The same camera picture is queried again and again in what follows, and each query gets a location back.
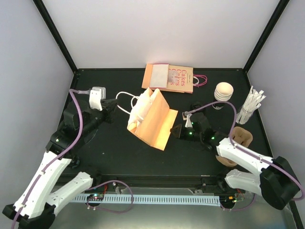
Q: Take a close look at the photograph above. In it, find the orange paper bag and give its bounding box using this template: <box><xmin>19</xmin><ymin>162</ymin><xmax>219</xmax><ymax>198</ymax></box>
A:
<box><xmin>116</xmin><ymin>88</ymin><xmax>178</xmax><ymax>151</ymax></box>

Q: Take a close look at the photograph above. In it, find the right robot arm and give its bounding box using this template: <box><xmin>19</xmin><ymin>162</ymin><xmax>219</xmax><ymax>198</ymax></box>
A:
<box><xmin>170</xmin><ymin>113</ymin><xmax>301</xmax><ymax>210</ymax></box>

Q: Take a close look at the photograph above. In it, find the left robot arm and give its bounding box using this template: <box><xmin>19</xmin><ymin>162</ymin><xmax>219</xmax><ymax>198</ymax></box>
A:
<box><xmin>2</xmin><ymin>98</ymin><xmax>117</xmax><ymax>229</ymax></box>

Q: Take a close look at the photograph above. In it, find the stack of black lids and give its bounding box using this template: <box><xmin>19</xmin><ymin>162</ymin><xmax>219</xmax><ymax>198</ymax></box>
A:
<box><xmin>190</xmin><ymin>102</ymin><xmax>204</xmax><ymax>113</ymax></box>

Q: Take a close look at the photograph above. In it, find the brown pulp cup carrier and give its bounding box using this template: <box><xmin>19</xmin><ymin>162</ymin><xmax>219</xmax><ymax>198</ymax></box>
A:
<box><xmin>215</xmin><ymin>155</ymin><xmax>238</xmax><ymax>167</ymax></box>

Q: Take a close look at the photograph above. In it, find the Cakes printed paper bag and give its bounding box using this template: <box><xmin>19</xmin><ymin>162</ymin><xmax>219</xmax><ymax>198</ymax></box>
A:
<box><xmin>160</xmin><ymin>65</ymin><xmax>208</xmax><ymax>94</ymax></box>

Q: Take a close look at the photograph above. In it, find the stack of paper cups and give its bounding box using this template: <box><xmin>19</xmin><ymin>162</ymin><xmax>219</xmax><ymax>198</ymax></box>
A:
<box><xmin>212</xmin><ymin>82</ymin><xmax>234</xmax><ymax>110</ymax></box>

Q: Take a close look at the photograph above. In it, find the orange flat bag stack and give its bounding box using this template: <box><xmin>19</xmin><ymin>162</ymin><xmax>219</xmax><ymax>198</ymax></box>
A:
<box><xmin>142</xmin><ymin>63</ymin><xmax>169</xmax><ymax>89</ymax></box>

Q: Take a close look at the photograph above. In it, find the jar of white stirrers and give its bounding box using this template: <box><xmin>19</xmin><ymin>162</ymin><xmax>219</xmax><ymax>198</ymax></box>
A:
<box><xmin>236</xmin><ymin>86</ymin><xmax>266</xmax><ymax>125</ymax></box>

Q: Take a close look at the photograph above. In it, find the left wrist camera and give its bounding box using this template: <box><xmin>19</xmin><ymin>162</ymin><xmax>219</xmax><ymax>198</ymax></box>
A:
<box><xmin>89</xmin><ymin>86</ymin><xmax>106</xmax><ymax>111</ymax></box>

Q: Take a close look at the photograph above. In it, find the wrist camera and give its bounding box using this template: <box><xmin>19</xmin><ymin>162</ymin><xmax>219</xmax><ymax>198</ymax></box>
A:
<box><xmin>182</xmin><ymin>112</ymin><xmax>193</xmax><ymax>128</ymax></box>
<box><xmin>89</xmin><ymin>86</ymin><xmax>106</xmax><ymax>111</ymax></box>

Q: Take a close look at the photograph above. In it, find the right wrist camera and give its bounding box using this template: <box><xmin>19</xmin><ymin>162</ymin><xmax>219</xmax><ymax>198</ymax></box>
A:
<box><xmin>182</xmin><ymin>112</ymin><xmax>193</xmax><ymax>128</ymax></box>

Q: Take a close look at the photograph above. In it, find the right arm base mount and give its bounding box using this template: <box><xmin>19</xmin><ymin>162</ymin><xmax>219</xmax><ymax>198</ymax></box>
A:
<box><xmin>195</xmin><ymin>176</ymin><xmax>238</xmax><ymax>195</ymax></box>

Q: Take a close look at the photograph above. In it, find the light blue cable duct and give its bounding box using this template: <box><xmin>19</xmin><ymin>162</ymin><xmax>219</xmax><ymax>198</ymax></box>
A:
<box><xmin>71</xmin><ymin>193</ymin><xmax>221</xmax><ymax>207</ymax></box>

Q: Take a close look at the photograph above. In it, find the black frame post left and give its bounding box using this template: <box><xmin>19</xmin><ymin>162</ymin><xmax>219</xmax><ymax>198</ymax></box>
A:
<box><xmin>33</xmin><ymin>0</ymin><xmax>78</xmax><ymax>73</ymax></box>

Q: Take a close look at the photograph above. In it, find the black frame post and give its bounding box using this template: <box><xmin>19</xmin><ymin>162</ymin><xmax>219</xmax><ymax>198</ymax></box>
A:
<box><xmin>243</xmin><ymin>0</ymin><xmax>290</xmax><ymax>73</ymax></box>
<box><xmin>33</xmin><ymin>0</ymin><xmax>78</xmax><ymax>73</ymax></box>

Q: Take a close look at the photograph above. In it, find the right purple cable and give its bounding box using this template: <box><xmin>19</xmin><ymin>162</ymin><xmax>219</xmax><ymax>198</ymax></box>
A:
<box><xmin>183</xmin><ymin>101</ymin><xmax>303</xmax><ymax>212</ymax></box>

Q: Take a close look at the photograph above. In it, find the black frame post right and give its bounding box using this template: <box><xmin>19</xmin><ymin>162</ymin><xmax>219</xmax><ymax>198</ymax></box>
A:
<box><xmin>243</xmin><ymin>0</ymin><xmax>290</xmax><ymax>73</ymax></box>

